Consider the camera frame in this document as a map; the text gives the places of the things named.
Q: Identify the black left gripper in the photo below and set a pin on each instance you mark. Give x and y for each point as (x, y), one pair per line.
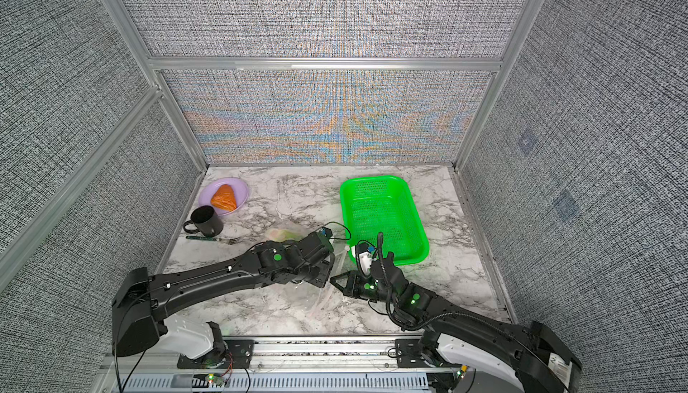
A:
(322, 261)

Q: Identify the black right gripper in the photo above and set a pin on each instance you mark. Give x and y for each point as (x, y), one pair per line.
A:
(354, 285)

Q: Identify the green chinese cabbage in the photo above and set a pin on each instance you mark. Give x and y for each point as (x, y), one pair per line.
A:
(282, 235)

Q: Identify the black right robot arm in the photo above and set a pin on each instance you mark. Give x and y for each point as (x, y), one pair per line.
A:
(531, 358)

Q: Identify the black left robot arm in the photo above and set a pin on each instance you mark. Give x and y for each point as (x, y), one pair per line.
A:
(143, 307)

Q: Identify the green plastic basket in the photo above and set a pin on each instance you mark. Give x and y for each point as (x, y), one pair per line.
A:
(384, 204)

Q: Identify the purple plate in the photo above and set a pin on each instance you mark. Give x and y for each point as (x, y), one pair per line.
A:
(240, 188)

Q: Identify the orange croissant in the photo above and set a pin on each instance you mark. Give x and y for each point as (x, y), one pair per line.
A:
(224, 198)

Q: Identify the black mug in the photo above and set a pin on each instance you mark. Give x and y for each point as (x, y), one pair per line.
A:
(204, 220)

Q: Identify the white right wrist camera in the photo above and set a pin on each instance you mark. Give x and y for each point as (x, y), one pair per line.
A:
(363, 258)

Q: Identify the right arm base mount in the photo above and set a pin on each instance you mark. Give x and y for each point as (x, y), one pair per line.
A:
(417, 353)

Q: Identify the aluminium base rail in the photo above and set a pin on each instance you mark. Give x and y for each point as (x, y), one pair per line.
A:
(368, 363)

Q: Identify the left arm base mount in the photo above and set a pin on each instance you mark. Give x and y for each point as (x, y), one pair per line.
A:
(224, 354)

